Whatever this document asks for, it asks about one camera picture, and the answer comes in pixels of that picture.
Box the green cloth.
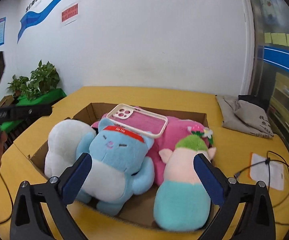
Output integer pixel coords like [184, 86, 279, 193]
[0, 88, 67, 133]

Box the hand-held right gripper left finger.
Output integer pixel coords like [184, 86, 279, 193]
[9, 152, 93, 240]

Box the blue plush cat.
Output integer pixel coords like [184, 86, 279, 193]
[76, 117, 155, 217]

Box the plain beige cloth bag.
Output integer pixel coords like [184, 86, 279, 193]
[216, 95, 256, 133]

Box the cardboard box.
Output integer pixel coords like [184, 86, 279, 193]
[13, 102, 216, 232]

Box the red wall notice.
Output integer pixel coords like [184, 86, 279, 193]
[60, 2, 81, 26]

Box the green-haired plush doll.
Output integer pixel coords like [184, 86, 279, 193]
[153, 134, 217, 232]

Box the large potted plant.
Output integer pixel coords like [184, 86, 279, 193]
[27, 59, 60, 98]

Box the blue wave wall decal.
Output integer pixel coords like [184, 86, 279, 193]
[17, 0, 125, 45]

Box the small potted plant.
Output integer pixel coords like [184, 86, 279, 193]
[6, 74, 30, 98]

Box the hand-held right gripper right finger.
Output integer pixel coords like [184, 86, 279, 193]
[193, 153, 277, 240]

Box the white plush toy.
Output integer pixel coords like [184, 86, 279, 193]
[44, 119, 97, 180]

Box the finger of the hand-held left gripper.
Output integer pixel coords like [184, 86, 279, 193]
[12, 104, 53, 125]

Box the printed beige cloth bag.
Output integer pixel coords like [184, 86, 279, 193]
[234, 100, 275, 139]

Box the cartoon poster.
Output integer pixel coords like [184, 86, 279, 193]
[257, 0, 285, 28]

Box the pink plush bear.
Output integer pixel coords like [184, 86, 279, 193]
[91, 106, 213, 187]

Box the blue glass banner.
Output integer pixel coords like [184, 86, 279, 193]
[263, 45, 289, 80]

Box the white pouch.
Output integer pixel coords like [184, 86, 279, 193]
[249, 152, 285, 191]

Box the small brown carton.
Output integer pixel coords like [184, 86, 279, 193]
[0, 95, 17, 108]

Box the clear phone case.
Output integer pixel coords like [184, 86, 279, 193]
[109, 103, 169, 139]

